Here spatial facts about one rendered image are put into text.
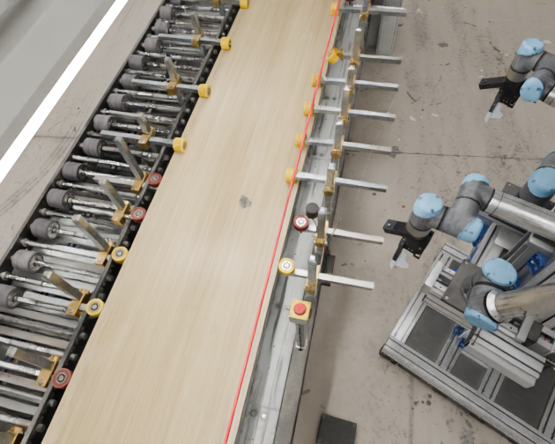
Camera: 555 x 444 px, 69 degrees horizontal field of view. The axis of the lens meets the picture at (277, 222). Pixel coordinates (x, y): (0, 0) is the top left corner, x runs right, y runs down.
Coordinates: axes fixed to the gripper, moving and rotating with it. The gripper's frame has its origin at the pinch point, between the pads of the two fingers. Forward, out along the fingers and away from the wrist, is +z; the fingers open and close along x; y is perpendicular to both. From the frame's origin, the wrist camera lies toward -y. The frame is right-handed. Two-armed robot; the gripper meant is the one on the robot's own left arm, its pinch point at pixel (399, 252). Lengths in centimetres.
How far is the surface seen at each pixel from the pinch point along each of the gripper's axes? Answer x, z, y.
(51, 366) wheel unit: -112, 48, -103
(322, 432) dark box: -58, 120, 9
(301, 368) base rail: -45, 62, -13
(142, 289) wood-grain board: -62, 42, -92
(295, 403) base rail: -59, 62, -7
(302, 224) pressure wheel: 9, 41, -50
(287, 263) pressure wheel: -13, 41, -43
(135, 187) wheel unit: -21, 47, -144
